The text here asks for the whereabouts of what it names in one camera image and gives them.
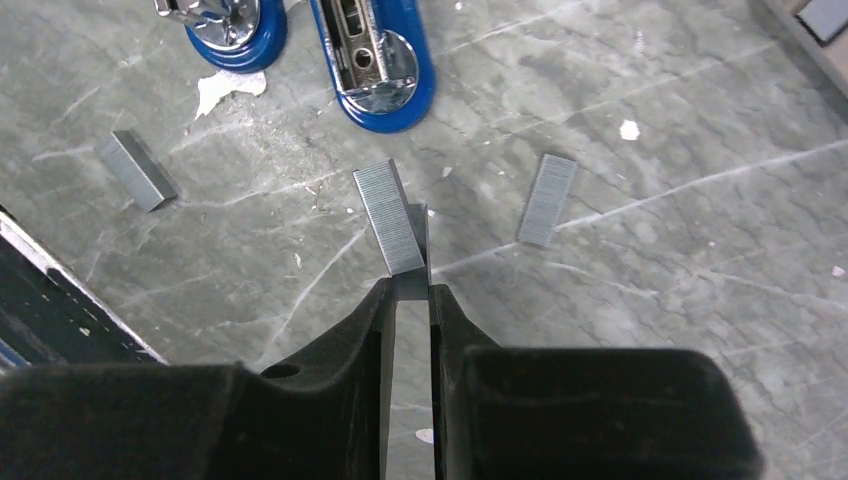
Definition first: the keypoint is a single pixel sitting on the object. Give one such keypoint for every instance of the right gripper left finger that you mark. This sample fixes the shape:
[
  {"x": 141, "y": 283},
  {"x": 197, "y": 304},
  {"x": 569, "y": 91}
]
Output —
[{"x": 321, "y": 413}]

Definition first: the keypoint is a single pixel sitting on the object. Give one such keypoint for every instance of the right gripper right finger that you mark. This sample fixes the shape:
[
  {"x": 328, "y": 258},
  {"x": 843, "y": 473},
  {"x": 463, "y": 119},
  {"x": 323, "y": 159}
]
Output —
[{"x": 579, "y": 413}]

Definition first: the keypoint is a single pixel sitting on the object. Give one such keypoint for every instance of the metal staple strip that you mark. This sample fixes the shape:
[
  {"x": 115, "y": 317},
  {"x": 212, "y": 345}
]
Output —
[
  {"x": 400, "y": 228},
  {"x": 128, "y": 159},
  {"x": 549, "y": 192}
]

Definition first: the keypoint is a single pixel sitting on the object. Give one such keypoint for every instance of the blue stapler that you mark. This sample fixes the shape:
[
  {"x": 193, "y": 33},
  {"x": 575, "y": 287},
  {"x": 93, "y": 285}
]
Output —
[
  {"x": 378, "y": 60},
  {"x": 239, "y": 36}
]

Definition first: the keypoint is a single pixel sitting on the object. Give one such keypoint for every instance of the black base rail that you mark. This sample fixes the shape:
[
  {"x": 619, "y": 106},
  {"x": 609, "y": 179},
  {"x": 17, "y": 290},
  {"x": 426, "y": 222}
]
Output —
[{"x": 48, "y": 316}]

